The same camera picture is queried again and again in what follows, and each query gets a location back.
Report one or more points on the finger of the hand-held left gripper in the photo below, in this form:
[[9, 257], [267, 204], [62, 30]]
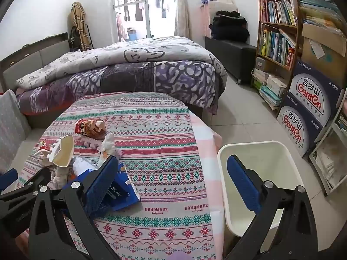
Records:
[[35, 179], [8, 178]]

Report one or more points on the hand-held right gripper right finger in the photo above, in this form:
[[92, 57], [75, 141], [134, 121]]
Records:
[[242, 187]]

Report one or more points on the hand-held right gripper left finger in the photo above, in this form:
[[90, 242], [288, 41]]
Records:
[[101, 184]]

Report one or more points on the blue paper carton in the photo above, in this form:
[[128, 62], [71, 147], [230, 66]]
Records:
[[123, 188]]

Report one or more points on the white plastic bin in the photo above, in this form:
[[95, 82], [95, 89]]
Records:
[[273, 168]]

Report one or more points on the white printed paper cup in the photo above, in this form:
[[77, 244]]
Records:
[[63, 154]]

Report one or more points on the white tissue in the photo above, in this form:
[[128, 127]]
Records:
[[109, 146]]

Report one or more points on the red snack wrapper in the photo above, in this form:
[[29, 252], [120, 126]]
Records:
[[43, 146]]

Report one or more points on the pink checked cloth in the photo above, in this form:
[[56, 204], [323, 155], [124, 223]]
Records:
[[206, 151]]

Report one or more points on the grey dotted cushion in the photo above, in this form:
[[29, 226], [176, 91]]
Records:
[[12, 124]]

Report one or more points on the patterned woven tablecloth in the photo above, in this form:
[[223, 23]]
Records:
[[157, 146]]

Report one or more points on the grey padded headboard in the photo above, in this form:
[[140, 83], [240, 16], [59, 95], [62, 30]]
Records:
[[27, 59]]

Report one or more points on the purple patterned blanket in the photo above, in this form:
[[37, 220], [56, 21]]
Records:
[[176, 78]]

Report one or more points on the black storage bench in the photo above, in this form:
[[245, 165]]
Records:
[[233, 57]]

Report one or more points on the row of upright books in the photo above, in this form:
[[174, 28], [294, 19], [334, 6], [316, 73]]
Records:
[[276, 12], [273, 47]]

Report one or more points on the black bag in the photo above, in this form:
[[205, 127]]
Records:
[[73, 39]]

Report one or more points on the blue bucket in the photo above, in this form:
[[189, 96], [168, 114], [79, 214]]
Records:
[[132, 36]]

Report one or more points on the brown cardboard box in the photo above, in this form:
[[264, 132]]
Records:
[[322, 51]]

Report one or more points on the pile of dark clothes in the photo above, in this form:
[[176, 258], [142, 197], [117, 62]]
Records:
[[230, 27]]

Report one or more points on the plaid coat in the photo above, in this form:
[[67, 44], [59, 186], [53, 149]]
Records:
[[80, 24]]

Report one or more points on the pink cloth covered cabinet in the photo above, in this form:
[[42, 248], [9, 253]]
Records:
[[207, 19]]

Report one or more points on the hanging dark pants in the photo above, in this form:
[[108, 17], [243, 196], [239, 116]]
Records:
[[127, 10]]

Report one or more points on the hanging dark garment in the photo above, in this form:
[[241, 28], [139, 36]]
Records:
[[138, 9]]

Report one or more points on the wooden bookshelf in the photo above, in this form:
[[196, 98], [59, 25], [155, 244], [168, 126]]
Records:
[[298, 10]]

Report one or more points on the beige curtain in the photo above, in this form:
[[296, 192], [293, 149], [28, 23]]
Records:
[[182, 10]]

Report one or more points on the stack of thin booklets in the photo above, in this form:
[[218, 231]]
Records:
[[320, 8]]

